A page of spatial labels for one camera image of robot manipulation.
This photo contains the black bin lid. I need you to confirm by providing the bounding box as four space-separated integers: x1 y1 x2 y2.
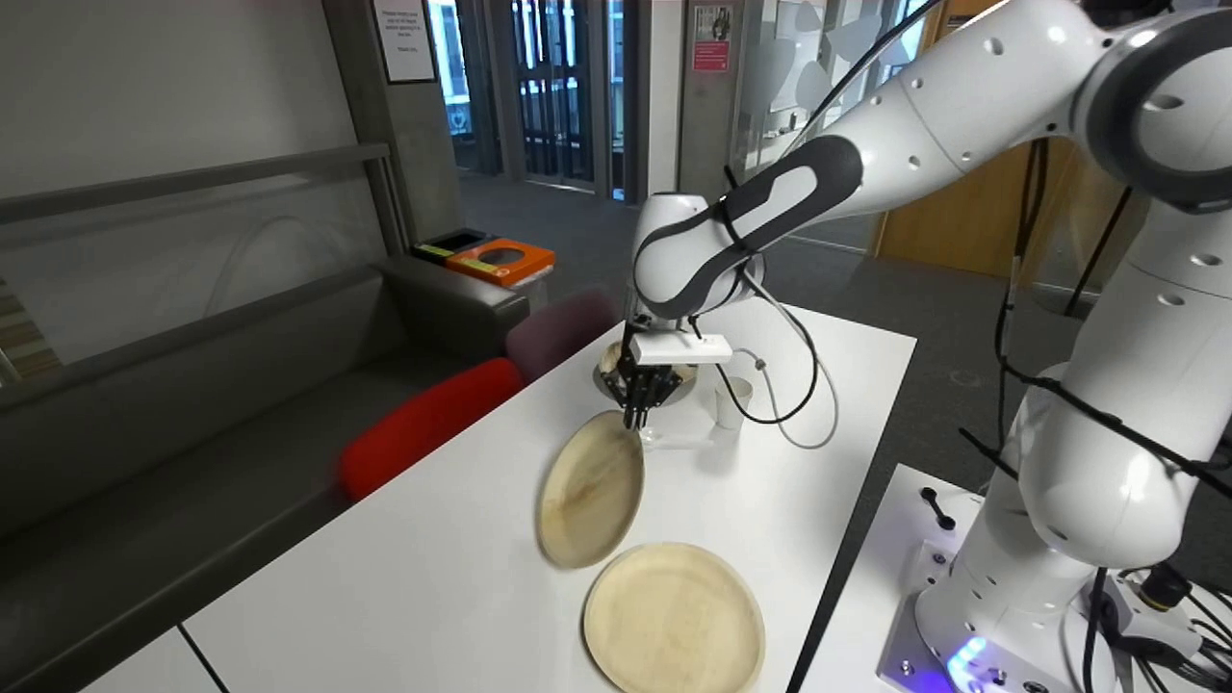
411 228 494 261

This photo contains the metal glass railing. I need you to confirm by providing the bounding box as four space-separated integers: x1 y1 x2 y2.
0 133 419 415

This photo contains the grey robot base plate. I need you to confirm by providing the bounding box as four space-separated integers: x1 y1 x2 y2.
876 580 1122 693

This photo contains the black cable bundle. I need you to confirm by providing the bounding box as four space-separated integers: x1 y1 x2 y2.
1074 561 1232 693

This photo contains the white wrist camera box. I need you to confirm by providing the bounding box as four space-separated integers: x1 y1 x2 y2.
628 326 737 367

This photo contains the white wall poster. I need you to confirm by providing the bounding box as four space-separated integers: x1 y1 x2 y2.
370 0 438 87

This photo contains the white paper cup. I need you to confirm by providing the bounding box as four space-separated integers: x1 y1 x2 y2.
709 363 761 439

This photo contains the dark glass double door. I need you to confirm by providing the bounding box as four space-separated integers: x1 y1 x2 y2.
435 0 647 205

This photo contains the wood-grain palm-leaf plate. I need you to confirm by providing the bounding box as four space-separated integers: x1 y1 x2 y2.
591 334 709 415

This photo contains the pale round palm-leaf plate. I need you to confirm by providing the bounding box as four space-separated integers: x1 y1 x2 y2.
533 407 647 574
577 538 770 693

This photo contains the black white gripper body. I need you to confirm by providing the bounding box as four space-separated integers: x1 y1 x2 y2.
597 323 697 406

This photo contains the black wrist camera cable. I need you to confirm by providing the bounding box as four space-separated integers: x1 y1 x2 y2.
709 266 846 453

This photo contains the red seat cushion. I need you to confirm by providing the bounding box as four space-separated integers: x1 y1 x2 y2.
334 354 533 503

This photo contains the orange bin lid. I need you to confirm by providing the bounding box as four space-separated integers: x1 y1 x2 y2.
448 236 557 287

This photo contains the pink paper sign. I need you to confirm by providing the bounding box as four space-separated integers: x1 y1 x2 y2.
689 35 737 78

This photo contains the dark grey sofa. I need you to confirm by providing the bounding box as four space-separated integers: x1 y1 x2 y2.
0 245 555 693

